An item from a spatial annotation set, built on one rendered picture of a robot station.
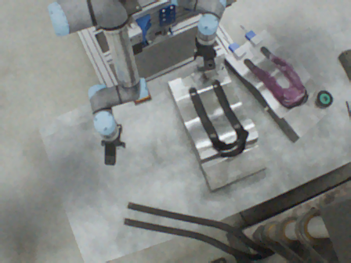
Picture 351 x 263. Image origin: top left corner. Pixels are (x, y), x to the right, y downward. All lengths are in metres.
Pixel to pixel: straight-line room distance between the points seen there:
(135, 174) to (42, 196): 1.05
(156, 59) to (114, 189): 1.07
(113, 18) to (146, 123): 0.71
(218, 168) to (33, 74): 1.66
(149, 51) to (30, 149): 1.01
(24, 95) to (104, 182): 1.29
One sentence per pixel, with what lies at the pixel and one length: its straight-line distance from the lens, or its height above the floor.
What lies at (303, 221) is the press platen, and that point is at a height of 1.54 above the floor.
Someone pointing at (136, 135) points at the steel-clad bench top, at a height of 0.80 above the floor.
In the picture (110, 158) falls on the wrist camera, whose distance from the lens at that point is 1.74.
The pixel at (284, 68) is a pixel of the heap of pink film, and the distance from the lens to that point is 1.98.
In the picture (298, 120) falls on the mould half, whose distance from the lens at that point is 1.91.
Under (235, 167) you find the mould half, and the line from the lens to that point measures 1.86.
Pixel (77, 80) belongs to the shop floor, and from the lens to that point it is 2.95.
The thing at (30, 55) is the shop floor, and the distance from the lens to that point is 3.14.
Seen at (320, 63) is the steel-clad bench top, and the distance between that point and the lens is 2.18.
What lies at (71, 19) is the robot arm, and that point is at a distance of 1.36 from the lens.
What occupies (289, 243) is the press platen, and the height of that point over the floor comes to 1.29.
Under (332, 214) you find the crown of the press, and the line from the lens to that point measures 0.85.
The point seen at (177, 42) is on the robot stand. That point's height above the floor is 0.21.
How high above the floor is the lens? 2.67
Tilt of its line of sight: 75 degrees down
